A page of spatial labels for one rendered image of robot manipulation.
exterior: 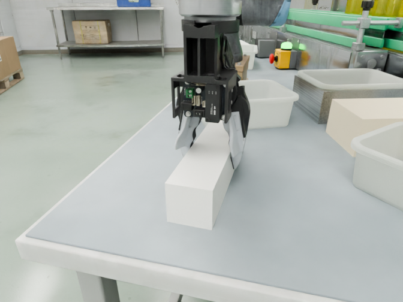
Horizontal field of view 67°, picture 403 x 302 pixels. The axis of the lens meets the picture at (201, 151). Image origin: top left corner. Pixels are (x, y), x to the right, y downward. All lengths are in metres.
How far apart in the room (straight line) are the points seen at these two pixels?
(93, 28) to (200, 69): 5.99
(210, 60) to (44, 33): 6.92
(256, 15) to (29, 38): 6.64
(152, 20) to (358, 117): 6.36
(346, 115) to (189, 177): 0.37
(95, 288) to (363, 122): 0.51
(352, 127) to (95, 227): 0.47
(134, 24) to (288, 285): 6.65
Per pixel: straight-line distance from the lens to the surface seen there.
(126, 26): 6.88
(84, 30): 6.38
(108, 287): 0.52
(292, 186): 0.50
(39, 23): 7.26
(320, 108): 0.76
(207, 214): 0.39
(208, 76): 0.36
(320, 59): 1.17
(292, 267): 0.37
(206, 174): 0.40
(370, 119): 0.61
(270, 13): 0.95
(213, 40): 0.38
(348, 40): 1.06
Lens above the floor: 1.01
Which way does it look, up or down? 27 degrees down
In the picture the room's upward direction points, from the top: straight up
